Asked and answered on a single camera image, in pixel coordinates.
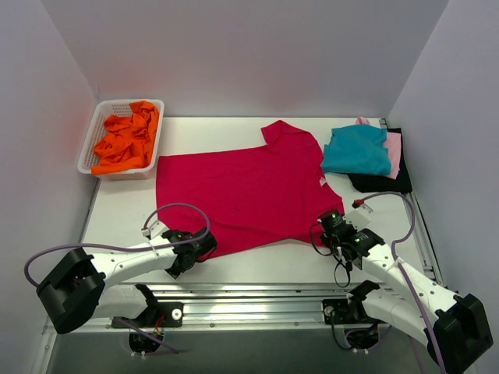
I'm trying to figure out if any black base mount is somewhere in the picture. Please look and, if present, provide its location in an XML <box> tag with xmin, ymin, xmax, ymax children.
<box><xmin>111</xmin><ymin>284</ymin><xmax>184</xmax><ymax>329</ymax></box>
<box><xmin>321</xmin><ymin>280</ymin><xmax>381</xmax><ymax>326</ymax></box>

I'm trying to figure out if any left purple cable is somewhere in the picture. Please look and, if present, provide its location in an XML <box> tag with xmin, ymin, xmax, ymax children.
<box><xmin>23</xmin><ymin>202</ymin><xmax>212</xmax><ymax>355</ymax></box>

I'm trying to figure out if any aluminium rail frame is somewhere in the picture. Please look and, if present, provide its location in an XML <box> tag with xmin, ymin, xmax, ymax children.
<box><xmin>30</xmin><ymin>192</ymin><xmax>467</xmax><ymax>374</ymax></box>

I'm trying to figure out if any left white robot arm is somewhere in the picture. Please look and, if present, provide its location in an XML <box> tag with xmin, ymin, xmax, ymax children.
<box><xmin>36</xmin><ymin>228</ymin><xmax>218</xmax><ymax>334</ymax></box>

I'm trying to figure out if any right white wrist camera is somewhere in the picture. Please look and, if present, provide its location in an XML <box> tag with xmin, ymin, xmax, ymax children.
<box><xmin>345</xmin><ymin>199</ymin><xmax>373</xmax><ymax>231</ymax></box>

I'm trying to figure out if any folded black t-shirt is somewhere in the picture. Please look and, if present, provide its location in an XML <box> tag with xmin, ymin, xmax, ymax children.
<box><xmin>348</xmin><ymin>128</ymin><xmax>412</xmax><ymax>194</ymax></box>

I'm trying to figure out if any crimson red t-shirt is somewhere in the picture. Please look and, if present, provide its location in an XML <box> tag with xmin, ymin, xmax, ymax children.
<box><xmin>156</xmin><ymin>121</ymin><xmax>344</xmax><ymax>257</ymax></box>

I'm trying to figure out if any white plastic basket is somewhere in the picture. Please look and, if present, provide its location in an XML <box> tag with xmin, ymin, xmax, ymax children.
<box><xmin>77</xmin><ymin>99</ymin><xmax>165</xmax><ymax>180</ymax></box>

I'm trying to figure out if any folded pink t-shirt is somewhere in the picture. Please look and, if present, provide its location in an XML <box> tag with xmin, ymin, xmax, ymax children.
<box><xmin>355</xmin><ymin>116</ymin><xmax>403</xmax><ymax>181</ymax></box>

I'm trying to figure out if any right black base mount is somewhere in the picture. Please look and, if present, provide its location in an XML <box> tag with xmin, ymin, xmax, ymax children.
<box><xmin>321</xmin><ymin>280</ymin><xmax>381</xmax><ymax>326</ymax></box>

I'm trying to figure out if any crumpled orange t-shirt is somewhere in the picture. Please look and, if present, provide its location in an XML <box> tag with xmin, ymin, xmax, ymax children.
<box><xmin>91</xmin><ymin>101</ymin><xmax>160</xmax><ymax>175</ymax></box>

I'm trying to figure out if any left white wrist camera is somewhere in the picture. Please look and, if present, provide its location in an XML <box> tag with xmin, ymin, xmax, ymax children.
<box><xmin>141</xmin><ymin>220</ymin><xmax>168</xmax><ymax>240</ymax></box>

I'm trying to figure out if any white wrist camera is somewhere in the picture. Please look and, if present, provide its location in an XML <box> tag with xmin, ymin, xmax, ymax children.
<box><xmin>141</xmin><ymin>220</ymin><xmax>168</xmax><ymax>240</ymax></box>
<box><xmin>345</xmin><ymin>199</ymin><xmax>373</xmax><ymax>231</ymax></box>

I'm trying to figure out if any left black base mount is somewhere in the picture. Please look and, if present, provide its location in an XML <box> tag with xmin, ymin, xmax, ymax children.
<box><xmin>111</xmin><ymin>284</ymin><xmax>184</xmax><ymax>329</ymax></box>

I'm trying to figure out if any folded teal t-shirt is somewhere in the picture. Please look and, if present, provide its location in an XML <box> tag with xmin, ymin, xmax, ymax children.
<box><xmin>321</xmin><ymin>125</ymin><xmax>391</xmax><ymax>175</ymax></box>

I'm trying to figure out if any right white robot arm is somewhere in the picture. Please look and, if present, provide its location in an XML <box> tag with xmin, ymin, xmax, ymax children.
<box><xmin>318</xmin><ymin>210</ymin><xmax>494</xmax><ymax>373</ymax></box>

